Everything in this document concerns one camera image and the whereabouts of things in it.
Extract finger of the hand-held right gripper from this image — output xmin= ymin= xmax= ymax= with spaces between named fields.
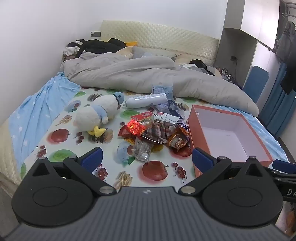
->
xmin=268 ymin=159 xmax=296 ymax=179

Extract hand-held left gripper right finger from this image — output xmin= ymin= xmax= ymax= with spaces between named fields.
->
xmin=179 ymin=148 xmax=266 ymax=194

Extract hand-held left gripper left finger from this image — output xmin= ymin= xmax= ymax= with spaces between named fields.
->
xmin=31 ymin=147 xmax=117 ymax=194

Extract pink cardboard box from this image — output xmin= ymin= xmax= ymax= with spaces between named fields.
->
xmin=186 ymin=104 xmax=274 ymax=178

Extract shiny red snack packet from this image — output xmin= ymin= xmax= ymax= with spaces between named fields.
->
xmin=127 ymin=119 xmax=147 ymax=136

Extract fruit print mat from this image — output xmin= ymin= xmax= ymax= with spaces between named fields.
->
xmin=20 ymin=87 xmax=197 ymax=188

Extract orange red snack packet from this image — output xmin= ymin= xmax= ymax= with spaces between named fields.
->
xmin=166 ymin=131 xmax=190 ymax=152

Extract dark red snack packet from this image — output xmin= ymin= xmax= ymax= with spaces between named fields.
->
xmin=117 ymin=125 xmax=137 ymax=139

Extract white blue plush toy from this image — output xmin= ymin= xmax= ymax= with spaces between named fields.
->
xmin=74 ymin=91 xmax=125 ymax=137

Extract clear packet of dark snack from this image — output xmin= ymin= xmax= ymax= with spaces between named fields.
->
xmin=132 ymin=137 xmax=156 ymax=163

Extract crumpled dark blue wrappers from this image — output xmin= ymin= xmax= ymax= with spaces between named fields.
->
xmin=148 ymin=98 xmax=185 ymax=116

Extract red label snack packet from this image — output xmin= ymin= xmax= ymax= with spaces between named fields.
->
xmin=130 ymin=111 xmax=155 ymax=122

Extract white plastic bottle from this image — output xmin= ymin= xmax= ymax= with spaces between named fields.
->
xmin=124 ymin=93 xmax=167 ymax=109

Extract pale blue plastic bag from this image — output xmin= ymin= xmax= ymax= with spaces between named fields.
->
xmin=151 ymin=85 xmax=174 ymax=99

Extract blue chair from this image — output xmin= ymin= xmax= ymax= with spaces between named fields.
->
xmin=242 ymin=65 xmax=270 ymax=103

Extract group of small bottles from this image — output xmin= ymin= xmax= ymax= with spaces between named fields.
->
xmin=220 ymin=67 xmax=234 ymax=81

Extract grey duvet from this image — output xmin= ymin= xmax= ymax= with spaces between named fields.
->
xmin=60 ymin=46 xmax=259 ymax=116

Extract black garment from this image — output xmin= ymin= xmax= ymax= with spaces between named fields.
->
xmin=189 ymin=59 xmax=216 ymax=76

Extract peach pillow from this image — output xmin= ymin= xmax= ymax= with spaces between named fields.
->
xmin=116 ymin=46 xmax=134 ymax=58

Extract black clothes pile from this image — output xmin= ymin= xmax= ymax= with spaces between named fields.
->
xmin=62 ymin=38 xmax=126 ymax=58

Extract hanging dark clothes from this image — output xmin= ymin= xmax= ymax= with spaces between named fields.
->
xmin=275 ymin=20 xmax=296 ymax=94

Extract cream quilted headboard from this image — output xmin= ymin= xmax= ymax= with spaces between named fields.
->
xmin=100 ymin=20 xmax=220 ymax=67

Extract grey wall cabinet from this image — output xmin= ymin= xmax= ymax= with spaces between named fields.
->
xmin=214 ymin=0 xmax=281 ymax=88

